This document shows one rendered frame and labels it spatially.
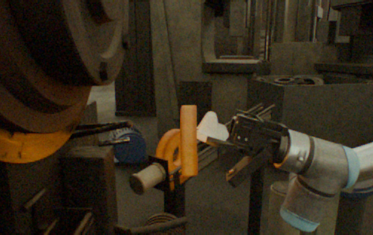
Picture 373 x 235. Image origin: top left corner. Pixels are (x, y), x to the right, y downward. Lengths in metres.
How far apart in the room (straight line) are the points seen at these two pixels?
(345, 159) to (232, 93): 2.39
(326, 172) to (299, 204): 0.10
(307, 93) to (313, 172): 1.89
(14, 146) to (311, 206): 0.59
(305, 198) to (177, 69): 2.54
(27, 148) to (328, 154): 0.56
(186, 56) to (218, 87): 0.45
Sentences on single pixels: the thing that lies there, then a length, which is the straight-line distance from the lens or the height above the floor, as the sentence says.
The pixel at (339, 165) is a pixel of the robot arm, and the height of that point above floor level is 0.79.
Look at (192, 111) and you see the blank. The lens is 0.62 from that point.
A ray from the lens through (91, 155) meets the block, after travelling 0.68.
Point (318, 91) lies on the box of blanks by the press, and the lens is 2.61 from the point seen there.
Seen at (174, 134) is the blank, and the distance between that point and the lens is 0.88.
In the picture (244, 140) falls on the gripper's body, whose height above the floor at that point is 0.84.
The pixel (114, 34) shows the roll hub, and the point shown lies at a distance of 0.48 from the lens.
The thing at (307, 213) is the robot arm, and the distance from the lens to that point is 0.75.
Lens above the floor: 1.02
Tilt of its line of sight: 14 degrees down
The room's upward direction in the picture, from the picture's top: straight up
